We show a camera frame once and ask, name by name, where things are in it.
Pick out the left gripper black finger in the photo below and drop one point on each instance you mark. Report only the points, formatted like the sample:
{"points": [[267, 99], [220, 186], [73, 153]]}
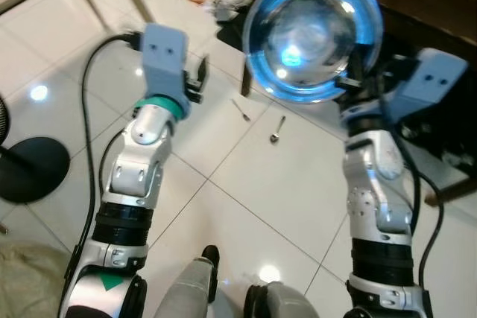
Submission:
{"points": [[194, 71], [205, 68]]}

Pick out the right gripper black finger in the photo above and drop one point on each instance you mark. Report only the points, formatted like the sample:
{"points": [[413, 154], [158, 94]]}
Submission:
{"points": [[349, 83], [363, 61]]}

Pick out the blue rimmed shiny bowl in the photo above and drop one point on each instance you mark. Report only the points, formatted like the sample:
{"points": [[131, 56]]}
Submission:
{"points": [[313, 27]]}

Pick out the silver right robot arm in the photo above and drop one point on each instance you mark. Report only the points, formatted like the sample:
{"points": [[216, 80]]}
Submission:
{"points": [[373, 184]]}

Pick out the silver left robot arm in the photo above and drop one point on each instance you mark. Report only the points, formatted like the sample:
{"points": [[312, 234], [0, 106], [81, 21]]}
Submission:
{"points": [[138, 176]]}

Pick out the small metal spoon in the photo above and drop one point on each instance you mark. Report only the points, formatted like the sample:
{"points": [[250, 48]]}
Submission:
{"points": [[241, 111], [276, 137]]}

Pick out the black round fan base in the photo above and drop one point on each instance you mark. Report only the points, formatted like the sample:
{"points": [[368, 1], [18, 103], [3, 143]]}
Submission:
{"points": [[33, 173]]}

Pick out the grey left robot leg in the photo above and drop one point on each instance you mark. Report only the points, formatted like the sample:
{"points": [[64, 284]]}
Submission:
{"points": [[186, 292]]}

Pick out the grey robot leg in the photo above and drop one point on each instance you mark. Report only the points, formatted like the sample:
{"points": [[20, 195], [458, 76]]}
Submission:
{"points": [[186, 292], [287, 304]]}

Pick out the grey right robot leg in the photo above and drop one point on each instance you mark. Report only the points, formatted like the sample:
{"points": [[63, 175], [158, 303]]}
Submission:
{"points": [[287, 304]]}

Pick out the beige woven sack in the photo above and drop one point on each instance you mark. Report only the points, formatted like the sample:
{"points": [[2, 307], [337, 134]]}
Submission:
{"points": [[26, 281]]}

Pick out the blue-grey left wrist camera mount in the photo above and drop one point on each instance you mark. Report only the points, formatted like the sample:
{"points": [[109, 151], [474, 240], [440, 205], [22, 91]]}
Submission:
{"points": [[164, 57]]}

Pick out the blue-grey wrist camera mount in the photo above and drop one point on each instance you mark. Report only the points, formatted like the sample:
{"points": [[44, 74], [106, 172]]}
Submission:
{"points": [[428, 83], [164, 57]]}

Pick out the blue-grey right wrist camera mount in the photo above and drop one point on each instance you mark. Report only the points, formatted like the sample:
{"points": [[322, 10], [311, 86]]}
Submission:
{"points": [[428, 83]]}

